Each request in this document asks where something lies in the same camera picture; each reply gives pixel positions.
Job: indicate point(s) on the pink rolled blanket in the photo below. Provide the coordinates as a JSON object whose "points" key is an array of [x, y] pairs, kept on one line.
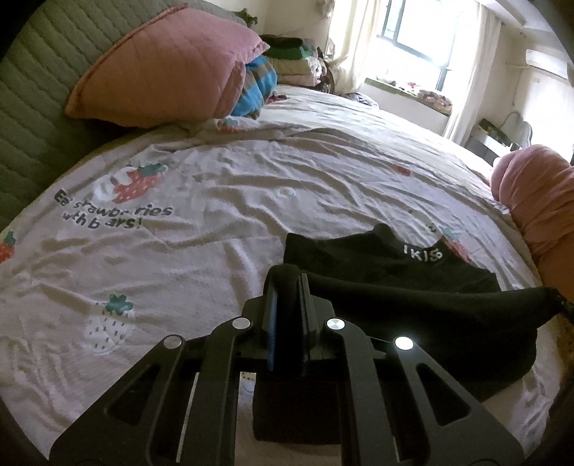
{"points": [[536, 185]]}

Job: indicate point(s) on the white air conditioner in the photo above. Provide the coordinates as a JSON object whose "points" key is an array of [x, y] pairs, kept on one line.
{"points": [[547, 63]]}

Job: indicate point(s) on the strawberry print bed sheet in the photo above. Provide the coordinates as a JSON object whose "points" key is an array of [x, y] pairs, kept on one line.
{"points": [[172, 231]]}

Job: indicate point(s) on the black orange small garment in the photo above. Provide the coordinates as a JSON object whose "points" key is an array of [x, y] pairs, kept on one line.
{"points": [[481, 335]]}

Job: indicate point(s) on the stack of folded clothes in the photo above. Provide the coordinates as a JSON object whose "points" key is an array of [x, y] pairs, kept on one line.
{"points": [[296, 61]]}

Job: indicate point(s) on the cream curtain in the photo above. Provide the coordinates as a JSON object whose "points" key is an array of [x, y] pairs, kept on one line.
{"points": [[354, 30]]}

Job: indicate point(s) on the grey quilted headboard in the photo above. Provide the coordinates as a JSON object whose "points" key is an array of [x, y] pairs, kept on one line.
{"points": [[42, 63]]}

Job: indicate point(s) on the blue striped pillow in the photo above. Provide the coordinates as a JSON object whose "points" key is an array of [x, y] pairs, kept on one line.
{"points": [[260, 82]]}

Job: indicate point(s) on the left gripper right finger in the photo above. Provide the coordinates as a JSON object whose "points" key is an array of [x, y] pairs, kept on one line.
{"points": [[315, 312]]}

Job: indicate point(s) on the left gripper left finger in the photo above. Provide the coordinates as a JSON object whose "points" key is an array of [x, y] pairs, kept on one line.
{"points": [[262, 312]]}

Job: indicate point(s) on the window with dark frame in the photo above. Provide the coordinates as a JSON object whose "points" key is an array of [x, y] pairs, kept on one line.
{"points": [[417, 41]]}

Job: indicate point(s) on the pink quilted pillow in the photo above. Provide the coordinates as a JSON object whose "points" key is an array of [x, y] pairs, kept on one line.
{"points": [[183, 65]]}

